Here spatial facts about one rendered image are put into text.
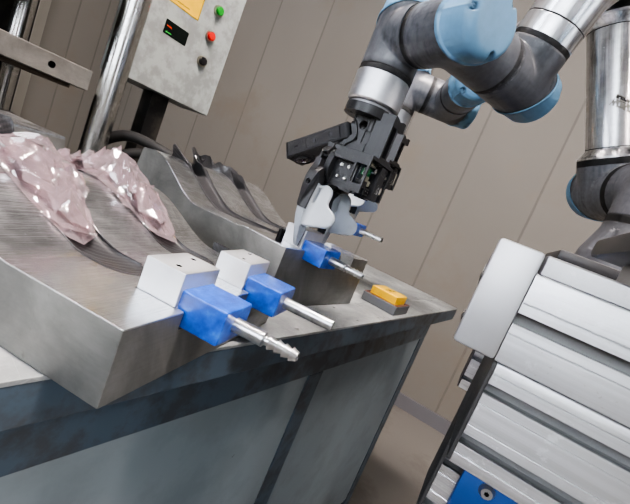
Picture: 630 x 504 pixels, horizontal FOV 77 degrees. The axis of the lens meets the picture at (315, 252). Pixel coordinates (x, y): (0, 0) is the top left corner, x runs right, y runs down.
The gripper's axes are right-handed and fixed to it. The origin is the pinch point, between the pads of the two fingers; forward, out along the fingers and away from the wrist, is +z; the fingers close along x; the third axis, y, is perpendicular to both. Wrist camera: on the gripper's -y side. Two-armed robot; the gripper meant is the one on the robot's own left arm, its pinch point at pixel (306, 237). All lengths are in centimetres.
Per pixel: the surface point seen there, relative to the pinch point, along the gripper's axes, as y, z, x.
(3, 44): -79, -11, -17
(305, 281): 2.2, 6.2, 0.9
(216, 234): -10.7, 4.7, -6.9
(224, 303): 13.1, 3.5, -26.9
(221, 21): -85, -46, 36
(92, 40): -319, -49, 103
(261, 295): 9.6, 4.7, -18.2
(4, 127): -28.8, 0.4, -29.1
